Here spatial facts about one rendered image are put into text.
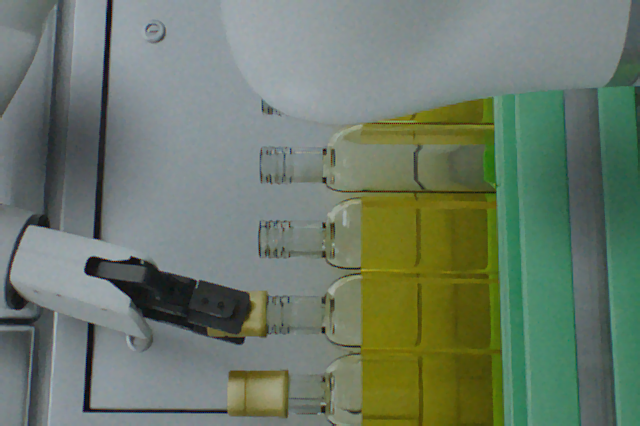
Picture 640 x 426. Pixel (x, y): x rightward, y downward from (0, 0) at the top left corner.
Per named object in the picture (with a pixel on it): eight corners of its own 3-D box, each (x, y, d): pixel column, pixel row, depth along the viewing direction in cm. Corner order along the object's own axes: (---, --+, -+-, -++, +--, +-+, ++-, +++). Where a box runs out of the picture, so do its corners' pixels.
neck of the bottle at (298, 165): (322, 154, 99) (261, 153, 99) (322, 141, 97) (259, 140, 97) (322, 190, 99) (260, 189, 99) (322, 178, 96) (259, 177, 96)
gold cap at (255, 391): (288, 414, 95) (229, 414, 95) (288, 367, 95) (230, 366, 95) (287, 421, 91) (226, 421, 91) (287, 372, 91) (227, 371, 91)
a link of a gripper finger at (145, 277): (67, 276, 94) (134, 301, 96) (106, 269, 87) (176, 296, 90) (72, 261, 94) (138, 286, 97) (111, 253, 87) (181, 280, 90)
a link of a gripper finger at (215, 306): (152, 313, 93) (239, 336, 92) (146, 303, 90) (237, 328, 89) (165, 272, 94) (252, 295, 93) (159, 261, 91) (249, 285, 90)
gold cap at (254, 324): (268, 296, 97) (211, 295, 97) (266, 285, 93) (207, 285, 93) (267, 341, 96) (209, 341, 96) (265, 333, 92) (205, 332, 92)
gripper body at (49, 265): (13, 318, 100) (149, 355, 99) (-20, 289, 90) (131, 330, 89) (44, 230, 102) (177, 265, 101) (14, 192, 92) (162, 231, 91)
